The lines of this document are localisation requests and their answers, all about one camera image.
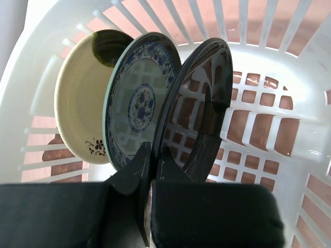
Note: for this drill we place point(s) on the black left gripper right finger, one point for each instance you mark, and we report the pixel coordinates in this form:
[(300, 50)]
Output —
[(185, 213)]

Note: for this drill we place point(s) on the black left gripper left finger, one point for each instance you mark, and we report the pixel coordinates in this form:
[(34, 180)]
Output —
[(85, 214)]

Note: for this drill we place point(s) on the black glossy plate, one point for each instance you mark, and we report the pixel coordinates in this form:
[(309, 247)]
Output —
[(195, 106)]

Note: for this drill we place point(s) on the cream plate with black patch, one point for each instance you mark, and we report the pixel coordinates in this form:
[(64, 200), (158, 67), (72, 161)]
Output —
[(80, 91)]

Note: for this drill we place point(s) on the blue floral patterned plate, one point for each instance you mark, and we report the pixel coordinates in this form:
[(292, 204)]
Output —
[(137, 88)]

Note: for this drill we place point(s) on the white plastic dish rack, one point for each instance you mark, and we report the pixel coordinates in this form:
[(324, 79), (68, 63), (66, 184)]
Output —
[(276, 134)]

